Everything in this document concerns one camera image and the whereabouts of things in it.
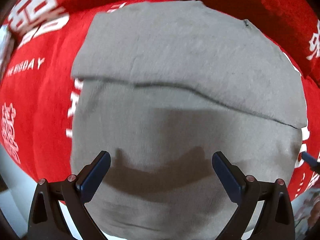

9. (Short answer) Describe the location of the grey knit sweater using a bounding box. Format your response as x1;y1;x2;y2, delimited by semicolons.
71;1;307;239

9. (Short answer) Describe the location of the red wedding sofa cover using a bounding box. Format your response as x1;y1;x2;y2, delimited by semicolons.
1;0;319;203

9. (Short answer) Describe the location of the person's right hand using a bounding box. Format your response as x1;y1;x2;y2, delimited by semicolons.
301;200;319;235

